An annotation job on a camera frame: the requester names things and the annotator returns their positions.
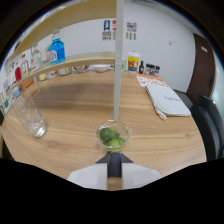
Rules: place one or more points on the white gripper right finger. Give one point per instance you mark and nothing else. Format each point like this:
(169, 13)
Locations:
(140, 175)

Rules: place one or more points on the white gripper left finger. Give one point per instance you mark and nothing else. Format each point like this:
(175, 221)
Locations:
(88, 175)

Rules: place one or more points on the glass cup with limes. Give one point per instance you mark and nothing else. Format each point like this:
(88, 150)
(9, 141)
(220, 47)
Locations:
(111, 136)

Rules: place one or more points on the yellow cup with white lid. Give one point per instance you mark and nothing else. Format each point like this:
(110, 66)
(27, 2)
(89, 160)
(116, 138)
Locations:
(133, 62)

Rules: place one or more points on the white pouch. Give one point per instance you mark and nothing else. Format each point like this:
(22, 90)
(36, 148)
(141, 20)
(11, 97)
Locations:
(170, 101)

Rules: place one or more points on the clear glass with ice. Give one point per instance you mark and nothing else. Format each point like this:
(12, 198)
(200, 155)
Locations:
(31, 116)

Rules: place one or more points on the black chair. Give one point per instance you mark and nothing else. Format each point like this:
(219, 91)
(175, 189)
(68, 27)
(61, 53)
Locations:
(208, 126)

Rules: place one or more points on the orange printed paper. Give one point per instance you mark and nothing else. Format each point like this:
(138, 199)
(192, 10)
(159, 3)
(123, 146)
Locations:
(150, 80)

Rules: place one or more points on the dark sauce bottle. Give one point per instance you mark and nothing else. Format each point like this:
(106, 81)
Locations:
(141, 68)

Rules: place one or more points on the two-tier wood and white rack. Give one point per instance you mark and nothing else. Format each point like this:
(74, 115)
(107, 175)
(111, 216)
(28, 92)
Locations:
(118, 66)

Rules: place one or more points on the brown door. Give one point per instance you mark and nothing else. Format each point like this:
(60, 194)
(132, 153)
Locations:
(201, 70)

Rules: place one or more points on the blue liquid bottle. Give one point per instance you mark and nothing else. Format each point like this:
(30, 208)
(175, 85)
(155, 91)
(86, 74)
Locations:
(57, 51)

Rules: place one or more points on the multicolour poster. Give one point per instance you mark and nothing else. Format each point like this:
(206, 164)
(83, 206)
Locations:
(132, 26)

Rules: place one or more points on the blue poster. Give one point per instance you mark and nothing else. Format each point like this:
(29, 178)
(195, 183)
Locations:
(107, 25)

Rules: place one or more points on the red poster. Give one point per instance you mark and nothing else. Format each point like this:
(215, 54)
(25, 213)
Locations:
(114, 25)

